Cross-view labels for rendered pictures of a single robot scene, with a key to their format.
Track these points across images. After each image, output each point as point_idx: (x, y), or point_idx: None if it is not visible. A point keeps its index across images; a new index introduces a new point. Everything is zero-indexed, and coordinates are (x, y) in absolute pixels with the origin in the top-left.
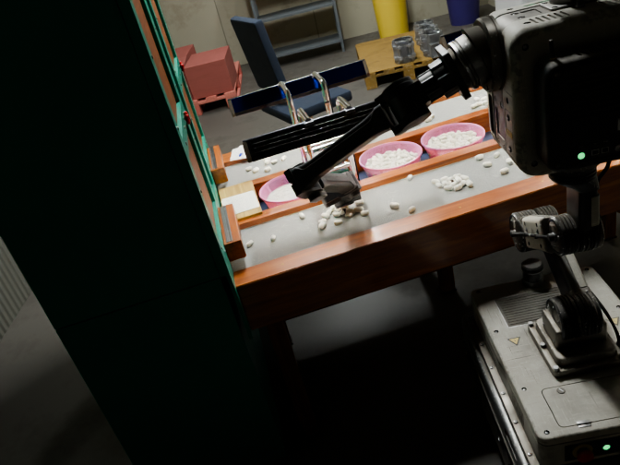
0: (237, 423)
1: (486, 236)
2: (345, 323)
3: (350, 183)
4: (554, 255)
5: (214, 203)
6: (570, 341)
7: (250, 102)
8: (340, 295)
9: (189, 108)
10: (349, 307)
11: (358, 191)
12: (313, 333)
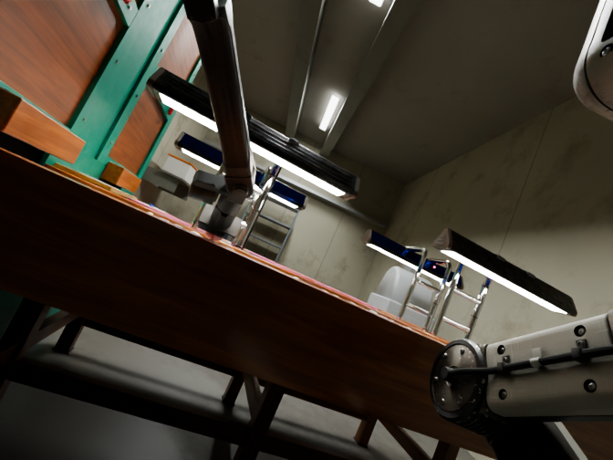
0: None
1: (373, 378)
2: (80, 444)
3: (247, 151)
4: (554, 454)
5: (66, 126)
6: None
7: (198, 147)
8: (77, 298)
9: (146, 134)
10: (107, 429)
11: (245, 189)
12: (25, 430)
